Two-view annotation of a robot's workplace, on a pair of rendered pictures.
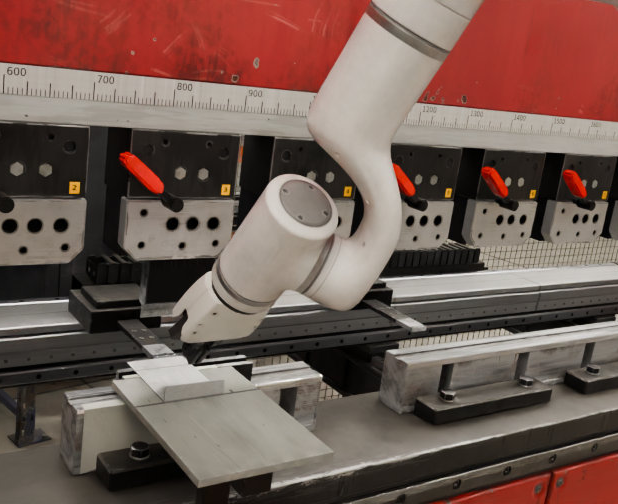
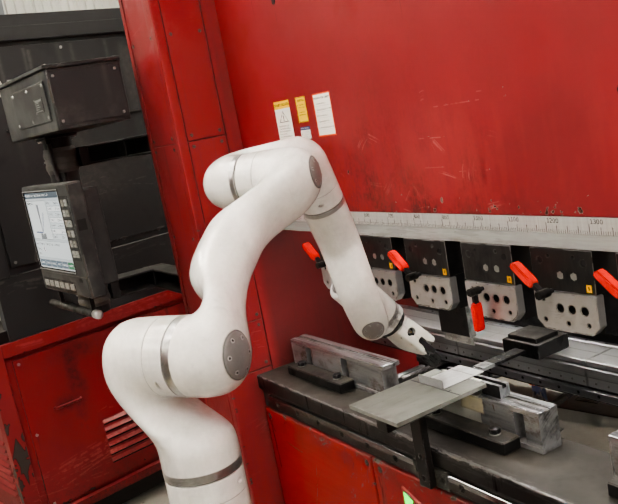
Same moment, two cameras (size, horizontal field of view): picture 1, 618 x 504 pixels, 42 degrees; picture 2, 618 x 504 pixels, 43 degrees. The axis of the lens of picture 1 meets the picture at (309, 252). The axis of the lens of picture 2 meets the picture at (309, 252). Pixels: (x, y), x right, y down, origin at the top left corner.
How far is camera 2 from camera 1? 190 cm
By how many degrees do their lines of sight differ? 93
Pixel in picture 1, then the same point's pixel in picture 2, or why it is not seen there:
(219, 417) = (413, 395)
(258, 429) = (407, 404)
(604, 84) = not seen: outside the picture
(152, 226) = (419, 288)
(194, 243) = (437, 300)
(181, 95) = (416, 220)
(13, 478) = not seen: hidden behind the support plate
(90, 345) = (526, 362)
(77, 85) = (383, 219)
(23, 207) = (377, 272)
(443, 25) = not seen: hidden behind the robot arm
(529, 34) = not seen: outside the picture
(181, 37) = (410, 192)
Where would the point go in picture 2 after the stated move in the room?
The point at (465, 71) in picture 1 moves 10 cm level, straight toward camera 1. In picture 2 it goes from (574, 187) to (517, 196)
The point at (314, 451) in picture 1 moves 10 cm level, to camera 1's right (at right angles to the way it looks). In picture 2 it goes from (393, 419) to (395, 439)
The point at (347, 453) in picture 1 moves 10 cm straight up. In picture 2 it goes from (519, 470) to (513, 425)
